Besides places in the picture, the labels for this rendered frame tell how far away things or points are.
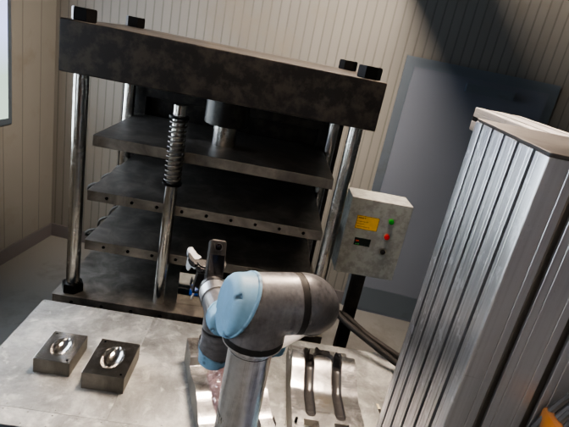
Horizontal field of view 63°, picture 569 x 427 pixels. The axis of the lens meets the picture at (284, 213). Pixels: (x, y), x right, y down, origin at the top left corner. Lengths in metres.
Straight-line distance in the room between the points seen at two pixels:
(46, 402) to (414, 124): 3.04
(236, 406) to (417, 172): 3.16
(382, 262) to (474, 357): 1.87
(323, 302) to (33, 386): 1.32
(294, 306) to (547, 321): 0.44
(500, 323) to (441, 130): 3.39
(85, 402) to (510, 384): 1.53
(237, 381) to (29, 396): 1.12
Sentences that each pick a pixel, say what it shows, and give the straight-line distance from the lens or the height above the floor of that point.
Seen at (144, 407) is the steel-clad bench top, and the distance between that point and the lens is 1.85.
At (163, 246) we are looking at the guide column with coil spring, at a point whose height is 1.09.
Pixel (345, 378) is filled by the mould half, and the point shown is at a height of 0.91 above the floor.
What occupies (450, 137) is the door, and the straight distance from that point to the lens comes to 3.89.
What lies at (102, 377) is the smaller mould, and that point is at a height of 0.86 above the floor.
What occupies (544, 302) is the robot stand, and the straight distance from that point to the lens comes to 0.52.
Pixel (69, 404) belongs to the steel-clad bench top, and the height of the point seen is 0.80.
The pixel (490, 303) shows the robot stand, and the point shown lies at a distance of 0.51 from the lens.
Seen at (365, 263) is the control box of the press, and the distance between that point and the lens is 2.38.
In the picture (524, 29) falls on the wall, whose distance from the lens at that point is 4.01.
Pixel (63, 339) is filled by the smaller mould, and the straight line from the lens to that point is 2.06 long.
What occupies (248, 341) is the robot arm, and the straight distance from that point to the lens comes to 0.85.
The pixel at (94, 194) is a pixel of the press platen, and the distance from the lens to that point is 2.31.
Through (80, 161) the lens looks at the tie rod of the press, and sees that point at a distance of 2.22.
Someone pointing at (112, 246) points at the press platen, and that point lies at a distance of 2.38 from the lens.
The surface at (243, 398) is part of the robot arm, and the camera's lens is 0.94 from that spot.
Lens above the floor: 2.07
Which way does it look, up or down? 20 degrees down
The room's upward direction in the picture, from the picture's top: 12 degrees clockwise
